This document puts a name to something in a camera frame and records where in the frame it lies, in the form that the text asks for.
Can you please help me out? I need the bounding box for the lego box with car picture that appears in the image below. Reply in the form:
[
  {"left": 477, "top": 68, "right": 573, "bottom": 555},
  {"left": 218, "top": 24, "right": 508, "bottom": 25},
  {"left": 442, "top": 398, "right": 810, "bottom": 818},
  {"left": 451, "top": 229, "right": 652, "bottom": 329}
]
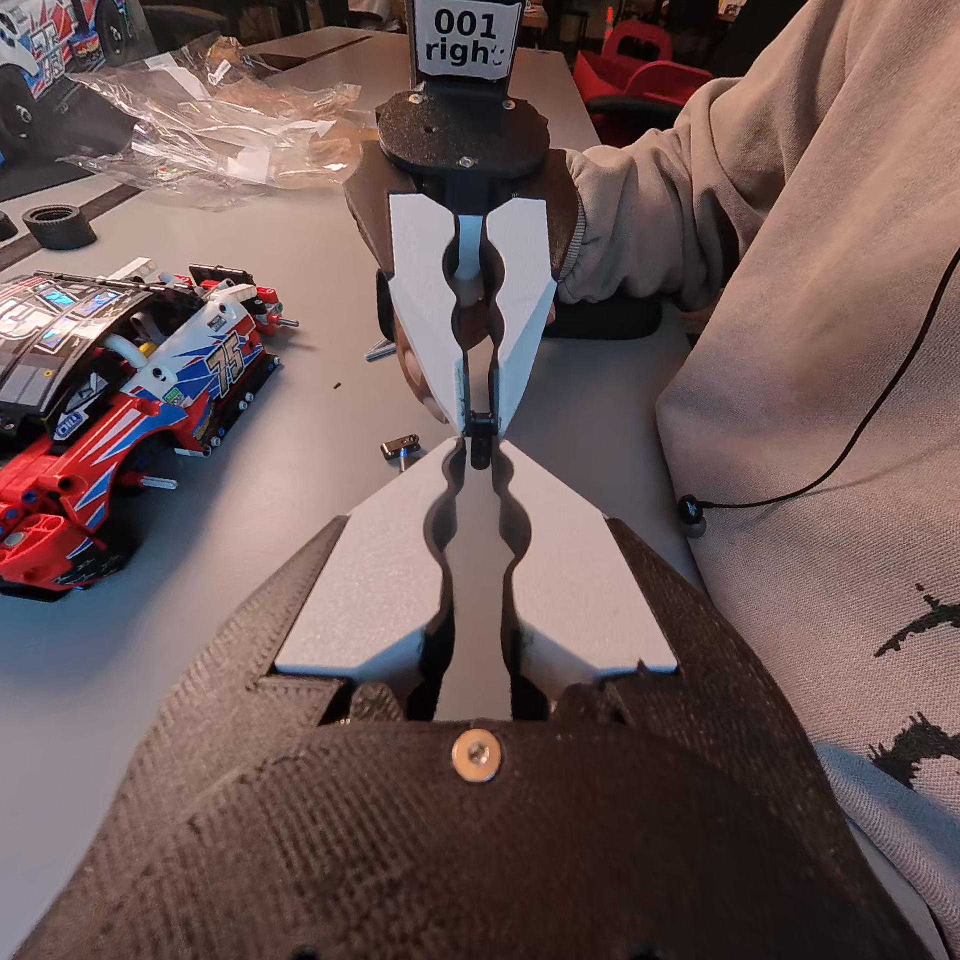
[{"left": 0, "top": 0, "right": 163, "bottom": 202}]

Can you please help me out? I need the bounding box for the person's right hand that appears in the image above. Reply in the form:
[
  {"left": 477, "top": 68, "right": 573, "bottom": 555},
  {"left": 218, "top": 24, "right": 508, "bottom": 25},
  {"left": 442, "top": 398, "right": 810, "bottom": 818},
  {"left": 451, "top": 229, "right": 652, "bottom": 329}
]
[{"left": 393, "top": 330, "right": 450, "bottom": 421}]

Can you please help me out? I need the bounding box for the black earbud with cable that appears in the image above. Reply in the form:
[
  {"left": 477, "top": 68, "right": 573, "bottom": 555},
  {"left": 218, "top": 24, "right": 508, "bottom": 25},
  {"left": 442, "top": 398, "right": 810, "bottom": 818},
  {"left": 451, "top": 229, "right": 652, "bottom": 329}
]
[{"left": 676, "top": 246, "right": 960, "bottom": 539}]

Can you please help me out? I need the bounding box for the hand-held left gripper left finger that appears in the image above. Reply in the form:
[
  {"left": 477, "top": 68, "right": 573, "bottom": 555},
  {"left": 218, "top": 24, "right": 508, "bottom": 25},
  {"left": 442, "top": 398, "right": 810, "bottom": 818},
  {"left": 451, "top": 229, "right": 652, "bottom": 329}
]
[{"left": 273, "top": 437, "right": 466, "bottom": 704}]

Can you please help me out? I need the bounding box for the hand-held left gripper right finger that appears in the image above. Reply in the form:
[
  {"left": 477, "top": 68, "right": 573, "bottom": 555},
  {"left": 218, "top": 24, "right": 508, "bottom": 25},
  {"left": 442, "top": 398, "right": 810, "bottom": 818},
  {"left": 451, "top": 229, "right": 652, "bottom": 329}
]
[{"left": 493, "top": 438, "right": 680, "bottom": 715}]

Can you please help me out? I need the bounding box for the red chair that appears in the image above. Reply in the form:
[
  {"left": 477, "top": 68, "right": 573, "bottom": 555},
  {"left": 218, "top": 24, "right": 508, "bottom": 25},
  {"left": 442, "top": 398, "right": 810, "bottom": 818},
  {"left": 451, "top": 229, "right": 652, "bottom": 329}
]
[
  {"left": 611, "top": 60, "right": 715, "bottom": 114},
  {"left": 573, "top": 20, "right": 675, "bottom": 99}
]

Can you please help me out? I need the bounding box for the person's beige sweatshirt torso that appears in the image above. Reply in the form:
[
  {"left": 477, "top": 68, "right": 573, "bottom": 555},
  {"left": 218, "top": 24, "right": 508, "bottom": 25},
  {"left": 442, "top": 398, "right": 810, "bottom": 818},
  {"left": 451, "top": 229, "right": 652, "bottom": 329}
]
[{"left": 654, "top": 0, "right": 960, "bottom": 939}]

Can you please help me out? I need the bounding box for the clear plastic bag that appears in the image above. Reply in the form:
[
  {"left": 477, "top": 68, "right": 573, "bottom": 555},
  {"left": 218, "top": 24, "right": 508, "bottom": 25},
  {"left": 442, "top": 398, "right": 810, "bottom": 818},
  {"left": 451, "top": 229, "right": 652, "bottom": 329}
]
[{"left": 58, "top": 40, "right": 366, "bottom": 212}]

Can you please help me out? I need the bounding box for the red white lego race car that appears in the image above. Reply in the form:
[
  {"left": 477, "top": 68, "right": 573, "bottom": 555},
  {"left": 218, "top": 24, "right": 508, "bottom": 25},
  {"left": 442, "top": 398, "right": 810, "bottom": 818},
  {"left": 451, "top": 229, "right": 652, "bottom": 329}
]
[{"left": 0, "top": 256, "right": 302, "bottom": 606}]

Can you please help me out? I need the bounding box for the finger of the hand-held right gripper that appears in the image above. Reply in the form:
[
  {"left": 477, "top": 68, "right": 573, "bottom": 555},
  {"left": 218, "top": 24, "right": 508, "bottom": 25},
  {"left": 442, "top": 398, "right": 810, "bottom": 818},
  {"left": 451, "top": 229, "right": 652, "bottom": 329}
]
[
  {"left": 485, "top": 197, "right": 561, "bottom": 441},
  {"left": 387, "top": 192, "right": 471, "bottom": 438}
]

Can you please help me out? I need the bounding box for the person's right forearm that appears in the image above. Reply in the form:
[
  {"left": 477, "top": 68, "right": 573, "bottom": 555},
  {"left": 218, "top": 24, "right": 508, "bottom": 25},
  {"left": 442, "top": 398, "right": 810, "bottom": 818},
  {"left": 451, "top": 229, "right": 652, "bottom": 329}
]
[{"left": 556, "top": 75, "right": 759, "bottom": 315}]

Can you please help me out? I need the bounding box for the long black lego axle assembly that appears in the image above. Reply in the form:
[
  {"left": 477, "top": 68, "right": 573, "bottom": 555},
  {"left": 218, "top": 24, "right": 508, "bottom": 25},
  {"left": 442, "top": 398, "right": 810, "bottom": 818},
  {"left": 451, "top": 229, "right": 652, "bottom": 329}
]
[{"left": 463, "top": 408, "right": 498, "bottom": 472}]

